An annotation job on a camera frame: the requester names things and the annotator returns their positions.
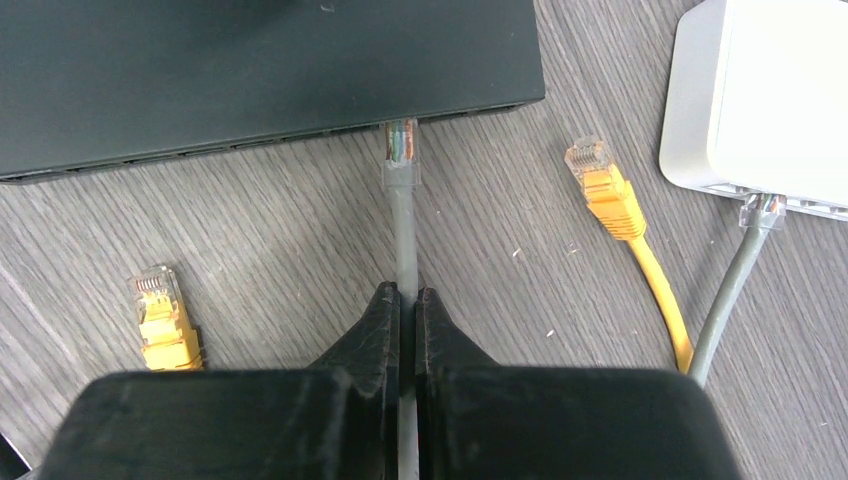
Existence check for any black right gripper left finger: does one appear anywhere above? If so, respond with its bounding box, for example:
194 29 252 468
39 282 400 479

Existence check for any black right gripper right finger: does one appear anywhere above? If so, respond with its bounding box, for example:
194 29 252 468
415 288 741 479

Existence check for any yellow ethernet cable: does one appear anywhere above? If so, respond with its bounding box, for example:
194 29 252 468
127 136 696 376

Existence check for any grey ethernet cable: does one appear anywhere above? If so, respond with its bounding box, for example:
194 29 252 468
381 117 790 480

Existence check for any dark grey foam pad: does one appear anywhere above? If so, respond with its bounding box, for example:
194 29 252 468
1 1 545 183

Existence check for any white network switch box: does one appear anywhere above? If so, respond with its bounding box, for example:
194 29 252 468
658 0 847 221

